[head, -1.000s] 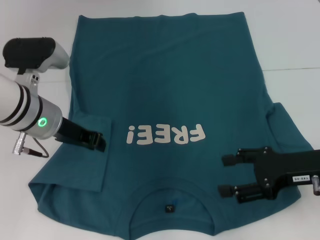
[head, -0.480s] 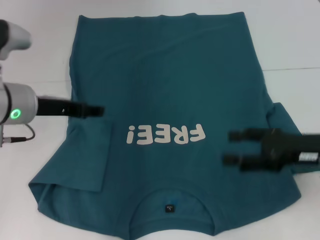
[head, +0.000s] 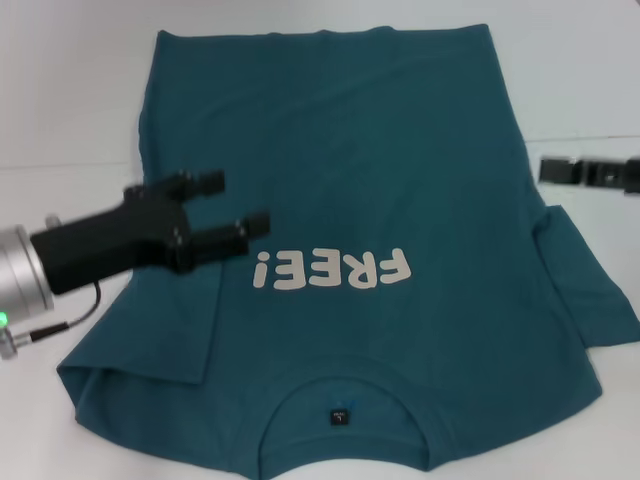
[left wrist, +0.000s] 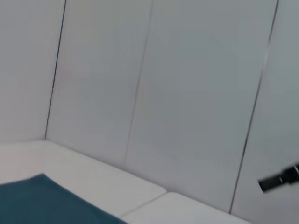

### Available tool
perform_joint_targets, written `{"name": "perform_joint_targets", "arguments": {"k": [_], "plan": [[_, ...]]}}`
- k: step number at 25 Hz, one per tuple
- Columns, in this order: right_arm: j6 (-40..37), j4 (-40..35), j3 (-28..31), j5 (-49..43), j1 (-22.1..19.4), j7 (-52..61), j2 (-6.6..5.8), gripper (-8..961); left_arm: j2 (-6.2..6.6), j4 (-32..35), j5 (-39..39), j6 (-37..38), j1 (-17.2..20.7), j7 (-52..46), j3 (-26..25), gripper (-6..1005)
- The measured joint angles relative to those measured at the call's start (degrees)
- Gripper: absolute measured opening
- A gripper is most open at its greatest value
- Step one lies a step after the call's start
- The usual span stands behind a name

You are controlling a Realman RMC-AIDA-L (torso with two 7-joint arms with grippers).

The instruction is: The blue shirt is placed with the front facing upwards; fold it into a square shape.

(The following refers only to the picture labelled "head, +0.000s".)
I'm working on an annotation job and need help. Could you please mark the thin left arm cable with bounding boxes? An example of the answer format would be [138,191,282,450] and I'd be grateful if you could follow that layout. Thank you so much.
[28,281,104,342]

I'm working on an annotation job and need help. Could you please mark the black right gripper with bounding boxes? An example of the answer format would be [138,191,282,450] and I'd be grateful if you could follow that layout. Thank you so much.
[539,155,640,194]

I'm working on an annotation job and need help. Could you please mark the teal t-shirt with FREE print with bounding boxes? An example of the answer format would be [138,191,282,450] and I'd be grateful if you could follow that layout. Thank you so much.
[55,22,639,474]

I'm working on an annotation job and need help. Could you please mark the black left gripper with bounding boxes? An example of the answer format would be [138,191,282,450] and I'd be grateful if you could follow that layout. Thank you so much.
[29,169,273,297]

